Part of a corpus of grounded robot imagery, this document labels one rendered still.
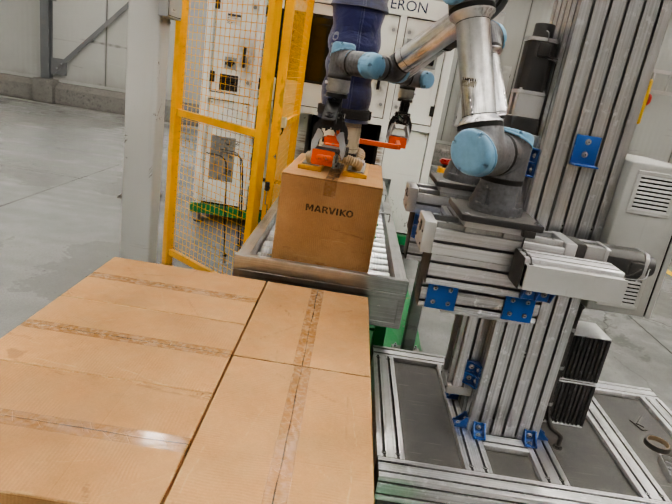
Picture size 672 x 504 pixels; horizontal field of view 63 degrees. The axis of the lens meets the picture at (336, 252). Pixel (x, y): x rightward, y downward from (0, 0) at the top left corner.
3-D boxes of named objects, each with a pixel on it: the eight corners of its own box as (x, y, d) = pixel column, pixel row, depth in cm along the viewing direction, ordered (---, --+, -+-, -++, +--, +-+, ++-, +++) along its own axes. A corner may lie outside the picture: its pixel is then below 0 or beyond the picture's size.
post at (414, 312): (399, 349, 293) (437, 165, 263) (411, 351, 293) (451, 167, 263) (399, 355, 287) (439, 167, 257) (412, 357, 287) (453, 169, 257)
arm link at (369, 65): (396, 56, 166) (369, 53, 173) (371, 51, 158) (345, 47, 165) (391, 83, 169) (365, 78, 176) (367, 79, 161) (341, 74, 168)
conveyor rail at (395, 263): (374, 203, 445) (378, 180, 439) (380, 204, 445) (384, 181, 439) (387, 323, 224) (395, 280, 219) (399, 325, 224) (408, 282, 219)
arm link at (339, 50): (346, 41, 165) (327, 39, 170) (340, 79, 168) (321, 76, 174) (363, 45, 170) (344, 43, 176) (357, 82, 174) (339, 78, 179)
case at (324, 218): (291, 230, 281) (301, 152, 269) (368, 242, 280) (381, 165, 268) (269, 267, 224) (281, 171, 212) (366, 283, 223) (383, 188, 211)
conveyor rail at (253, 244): (295, 190, 444) (298, 167, 439) (301, 191, 444) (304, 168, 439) (230, 298, 224) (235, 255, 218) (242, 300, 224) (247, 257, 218)
